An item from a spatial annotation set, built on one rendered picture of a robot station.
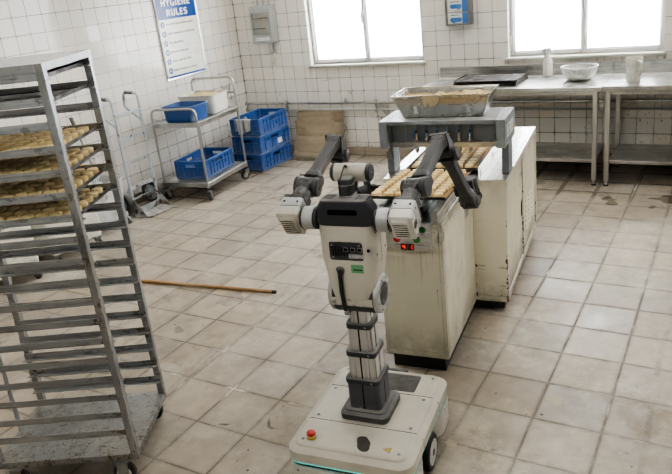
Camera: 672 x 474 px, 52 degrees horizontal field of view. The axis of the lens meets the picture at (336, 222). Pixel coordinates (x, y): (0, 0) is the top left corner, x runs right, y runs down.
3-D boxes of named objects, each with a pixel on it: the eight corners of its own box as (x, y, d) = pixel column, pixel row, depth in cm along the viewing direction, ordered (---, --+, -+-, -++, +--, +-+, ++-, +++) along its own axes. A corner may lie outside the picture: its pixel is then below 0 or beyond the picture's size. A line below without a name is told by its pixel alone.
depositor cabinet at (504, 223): (443, 232, 545) (437, 128, 516) (536, 236, 517) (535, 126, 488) (394, 305, 435) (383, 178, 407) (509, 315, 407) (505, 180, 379)
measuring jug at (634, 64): (633, 84, 575) (634, 59, 568) (619, 81, 594) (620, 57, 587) (649, 81, 577) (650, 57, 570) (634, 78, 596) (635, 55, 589)
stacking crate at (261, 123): (260, 125, 828) (257, 108, 821) (288, 125, 809) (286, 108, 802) (231, 137, 778) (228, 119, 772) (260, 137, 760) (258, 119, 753)
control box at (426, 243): (386, 246, 344) (384, 220, 339) (433, 249, 334) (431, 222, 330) (384, 249, 341) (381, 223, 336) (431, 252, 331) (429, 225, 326)
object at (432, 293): (423, 307, 429) (413, 169, 399) (478, 311, 415) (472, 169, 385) (387, 366, 369) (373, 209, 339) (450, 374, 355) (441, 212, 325)
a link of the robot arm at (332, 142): (325, 126, 309) (346, 128, 307) (327, 152, 318) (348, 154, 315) (291, 182, 276) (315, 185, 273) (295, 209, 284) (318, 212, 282)
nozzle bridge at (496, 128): (399, 163, 435) (395, 110, 424) (515, 163, 407) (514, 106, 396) (382, 178, 407) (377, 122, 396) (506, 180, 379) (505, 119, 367)
